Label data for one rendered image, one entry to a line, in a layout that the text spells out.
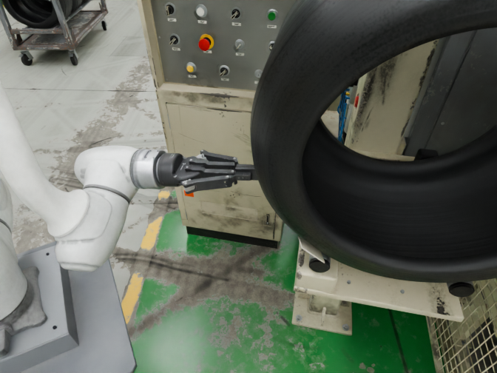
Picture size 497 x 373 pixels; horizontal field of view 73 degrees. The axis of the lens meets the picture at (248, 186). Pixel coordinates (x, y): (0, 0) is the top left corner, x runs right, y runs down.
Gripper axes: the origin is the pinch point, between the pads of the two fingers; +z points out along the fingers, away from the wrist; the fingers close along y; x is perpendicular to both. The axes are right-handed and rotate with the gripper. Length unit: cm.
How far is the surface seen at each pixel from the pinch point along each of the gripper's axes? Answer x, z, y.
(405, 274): 12.9, 30.2, -12.7
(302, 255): 19.9, 10.3, -5.3
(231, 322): 102, -25, 16
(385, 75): -8.5, 27.4, 26.7
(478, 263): 8.4, 41.2, -12.2
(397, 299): 28.8, 31.7, -8.3
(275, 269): 104, -10, 48
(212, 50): -3, -27, 64
